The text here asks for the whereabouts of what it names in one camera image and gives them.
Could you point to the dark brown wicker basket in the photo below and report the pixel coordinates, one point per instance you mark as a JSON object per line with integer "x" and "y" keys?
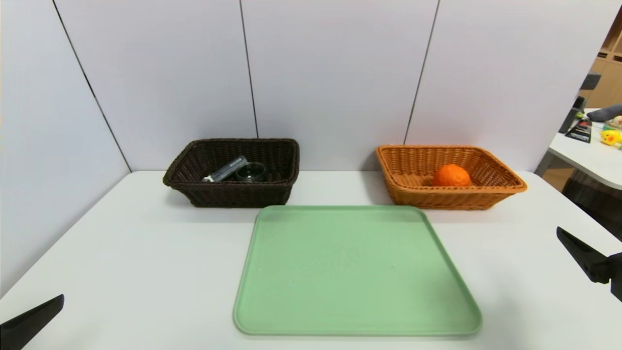
{"x": 233, "y": 194}

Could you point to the orange fruit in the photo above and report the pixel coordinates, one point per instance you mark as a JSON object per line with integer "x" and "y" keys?
{"x": 452, "y": 176}

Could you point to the white side table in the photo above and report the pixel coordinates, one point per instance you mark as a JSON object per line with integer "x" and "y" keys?
{"x": 590, "y": 158}

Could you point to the dark woven chair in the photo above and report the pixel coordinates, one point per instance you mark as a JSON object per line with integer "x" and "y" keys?
{"x": 590, "y": 204}

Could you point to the yellow toy duck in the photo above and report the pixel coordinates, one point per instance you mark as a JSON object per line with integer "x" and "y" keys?
{"x": 611, "y": 137}

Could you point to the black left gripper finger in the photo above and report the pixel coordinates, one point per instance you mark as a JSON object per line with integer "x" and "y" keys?
{"x": 29, "y": 323}

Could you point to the orange wicker basket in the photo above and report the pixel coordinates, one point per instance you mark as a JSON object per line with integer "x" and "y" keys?
{"x": 447, "y": 198}

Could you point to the black printed card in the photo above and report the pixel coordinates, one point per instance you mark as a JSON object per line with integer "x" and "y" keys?
{"x": 579, "y": 131}

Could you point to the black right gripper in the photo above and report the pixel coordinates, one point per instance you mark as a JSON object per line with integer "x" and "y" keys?
{"x": 616, "y": 272}

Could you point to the wooden shelf unit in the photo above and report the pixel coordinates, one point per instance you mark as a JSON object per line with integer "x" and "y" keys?
{"x": 607, "y": 68}

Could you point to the glass jar with dark lid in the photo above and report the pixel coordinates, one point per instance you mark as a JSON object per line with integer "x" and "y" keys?
{"x": 251, "y": 172}

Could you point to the light green plastic tray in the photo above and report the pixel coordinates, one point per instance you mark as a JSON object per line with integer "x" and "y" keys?
{"x": 350, "y": 272}

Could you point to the black upright box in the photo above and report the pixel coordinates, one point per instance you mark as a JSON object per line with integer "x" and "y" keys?
{"x": 572, "y": 113}

